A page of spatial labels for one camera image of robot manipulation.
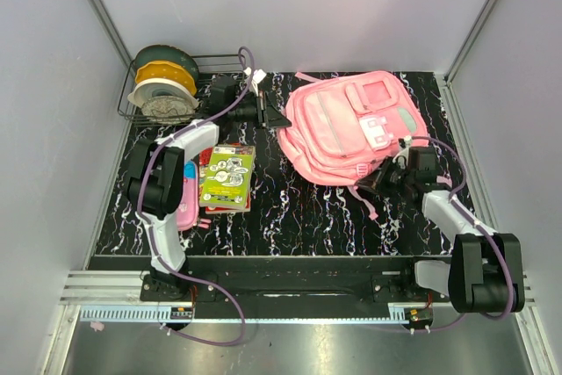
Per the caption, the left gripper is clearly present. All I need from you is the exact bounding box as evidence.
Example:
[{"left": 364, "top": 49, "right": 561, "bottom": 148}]
[{"left": 229, "top": 91, "right": 292, "bottom": 131}]

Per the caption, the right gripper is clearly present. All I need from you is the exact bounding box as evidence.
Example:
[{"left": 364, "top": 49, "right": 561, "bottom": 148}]
[{"left": 355, "top": 155, "right": 414, "bottom": 198}]

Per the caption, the pink school backpack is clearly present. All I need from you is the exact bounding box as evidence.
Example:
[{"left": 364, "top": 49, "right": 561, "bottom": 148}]
[{"left": 277, "top": 70, "right": 429, "bottom": 198}]

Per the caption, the green comic book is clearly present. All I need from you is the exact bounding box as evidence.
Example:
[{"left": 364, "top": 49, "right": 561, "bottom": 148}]
[{"left": 199, "top": 144, "right": 256, "bottom": 208}]

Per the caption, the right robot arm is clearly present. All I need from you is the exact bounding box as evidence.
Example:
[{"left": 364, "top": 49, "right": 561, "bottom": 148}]
[{"left": 276, "top": 98, "right": 525, "bottom": 320}]

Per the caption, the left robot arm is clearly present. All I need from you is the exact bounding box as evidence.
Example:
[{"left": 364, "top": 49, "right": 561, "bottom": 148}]
[{"left": 126, "top": 69, "right": 291, "bottom": 301}]

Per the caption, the red treehouse book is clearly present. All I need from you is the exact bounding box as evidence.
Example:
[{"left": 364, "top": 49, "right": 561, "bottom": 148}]
[{"left": 198, "top": 148, "right": 251, "bottom": 215}]

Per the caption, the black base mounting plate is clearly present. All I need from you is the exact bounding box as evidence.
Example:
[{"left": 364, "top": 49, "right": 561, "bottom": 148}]
[{"left": 139, "top": 271, "right": 451, "bottom": 306}]

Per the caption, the speckled beige plate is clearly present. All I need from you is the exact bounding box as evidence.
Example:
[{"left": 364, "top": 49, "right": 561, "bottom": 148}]
[{"left": 140, "top": 96, "right": 198, "bottom": 125}]

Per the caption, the yellow plate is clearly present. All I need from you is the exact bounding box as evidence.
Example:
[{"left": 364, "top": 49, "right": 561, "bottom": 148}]
[{"left": 135, "top": 61, "right": 197, "bottom": 96}]

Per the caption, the white blue-rimmed plate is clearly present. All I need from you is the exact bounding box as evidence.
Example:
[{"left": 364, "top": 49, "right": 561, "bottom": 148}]
[{"left": 127, "top": 78, "right": 198, "bottom": 108}]

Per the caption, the pink blue pencil case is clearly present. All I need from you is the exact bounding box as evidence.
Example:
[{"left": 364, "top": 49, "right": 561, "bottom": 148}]
[{"left": 177, "top": 161, "right": 199, "bottom": 232}]

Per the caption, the dark green plate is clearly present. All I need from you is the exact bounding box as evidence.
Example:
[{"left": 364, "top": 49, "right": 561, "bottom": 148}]
[{"left": 133, "top": 45, "right": 200, "bottom": 82}]

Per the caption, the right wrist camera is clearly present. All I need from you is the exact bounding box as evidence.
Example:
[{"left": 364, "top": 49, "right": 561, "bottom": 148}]
[{"left": 393, "top": 136, "right": 414, "bottom": 169}]

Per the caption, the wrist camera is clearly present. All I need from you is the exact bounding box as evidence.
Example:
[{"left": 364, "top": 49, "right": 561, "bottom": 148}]
[
  {"left": 244, "top": 67, "right": 267, "bottom": 85},
  {"left": 393, "top": 136, "right": 414, "bottom": 169}
]

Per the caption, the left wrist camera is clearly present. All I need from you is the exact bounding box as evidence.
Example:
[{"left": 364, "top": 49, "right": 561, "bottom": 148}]
[{"left": 244, "top": 67, "right": 267, "bottom": 85}]

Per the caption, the grey wire dish rack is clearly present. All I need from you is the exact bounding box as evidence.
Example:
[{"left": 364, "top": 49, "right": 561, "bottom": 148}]
[{"left": 117, "top": 54, "right": 248, "bottom": 127}]

